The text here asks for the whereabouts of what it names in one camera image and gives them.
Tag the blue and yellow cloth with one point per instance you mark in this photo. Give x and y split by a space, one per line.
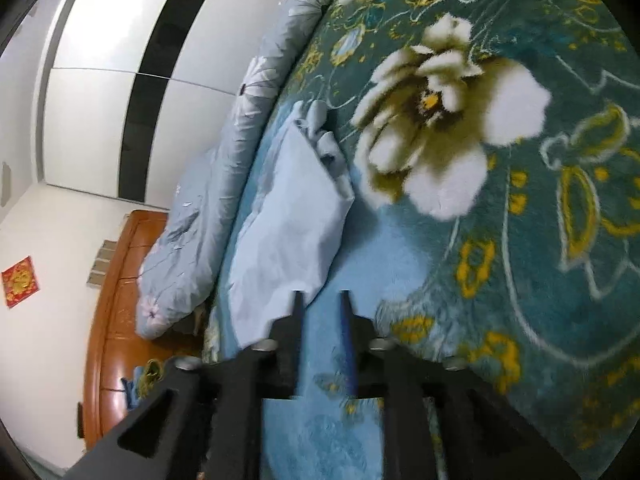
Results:
145 380

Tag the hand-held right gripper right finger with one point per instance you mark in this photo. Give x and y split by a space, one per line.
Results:
347 345

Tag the wooden headboard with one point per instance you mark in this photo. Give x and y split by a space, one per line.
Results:
115 310

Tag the red wall decoration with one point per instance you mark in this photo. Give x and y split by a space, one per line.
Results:
19 281

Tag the teal floral blanket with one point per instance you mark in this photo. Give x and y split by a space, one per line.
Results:
500 285

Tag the light blue shirt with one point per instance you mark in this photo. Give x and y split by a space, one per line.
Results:
295 220

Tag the grey floral quilt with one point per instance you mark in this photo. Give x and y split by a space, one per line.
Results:
200 220

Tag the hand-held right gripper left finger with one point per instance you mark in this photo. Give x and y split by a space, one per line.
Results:
299 332

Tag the white and black wardrobe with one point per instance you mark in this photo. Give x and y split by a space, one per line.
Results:
100 110

